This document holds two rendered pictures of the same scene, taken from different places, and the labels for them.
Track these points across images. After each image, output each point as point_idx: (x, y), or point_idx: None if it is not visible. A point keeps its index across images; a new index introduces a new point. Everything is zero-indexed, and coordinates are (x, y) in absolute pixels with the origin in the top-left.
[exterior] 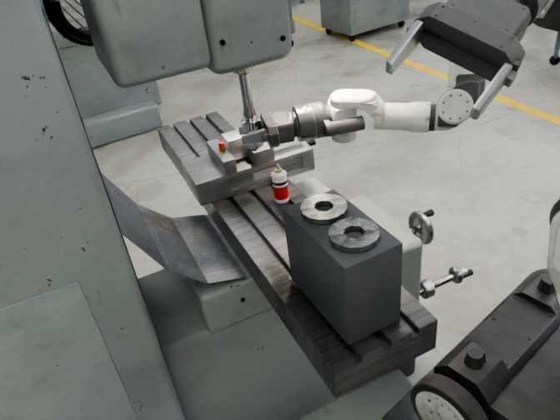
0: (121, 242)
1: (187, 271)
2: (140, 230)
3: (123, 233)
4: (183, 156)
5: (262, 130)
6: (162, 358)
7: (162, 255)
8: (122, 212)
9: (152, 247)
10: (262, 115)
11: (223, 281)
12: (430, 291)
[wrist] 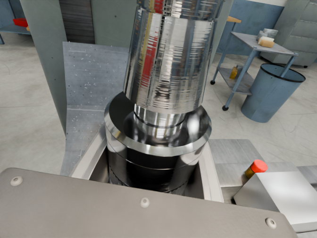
0: (29, 27)
1: (77, 129)
2: (115, 86)
3: (64, 44)
4: (308, 172)
5: (77, 165)
6: (65, 135)
7: (93, 106)
8: (124, 64)
9: (96, 96)
10: (234, 213)
11: (61, 166)
12: None
